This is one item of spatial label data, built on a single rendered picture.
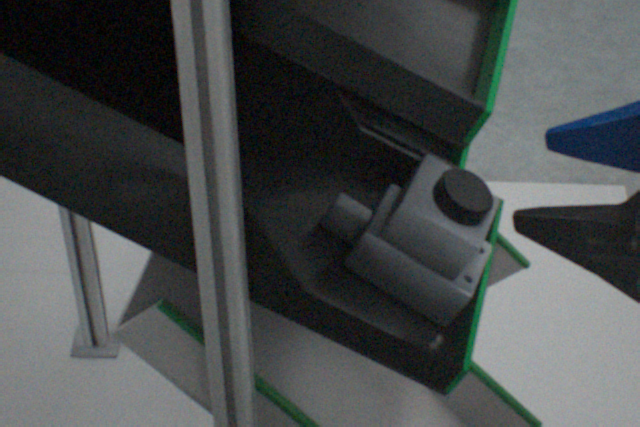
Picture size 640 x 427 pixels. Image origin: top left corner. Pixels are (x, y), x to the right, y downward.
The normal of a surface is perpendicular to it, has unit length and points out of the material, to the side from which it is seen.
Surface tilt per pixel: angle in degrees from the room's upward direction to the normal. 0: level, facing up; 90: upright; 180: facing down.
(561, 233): 91
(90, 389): 0
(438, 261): 87
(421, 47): 25
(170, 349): 90
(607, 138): 85
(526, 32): 0
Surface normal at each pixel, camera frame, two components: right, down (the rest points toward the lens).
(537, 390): -0.01, -0.76
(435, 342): 0.39, -0.62
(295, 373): 0.68, -0.43
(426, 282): -0.35, 0.58
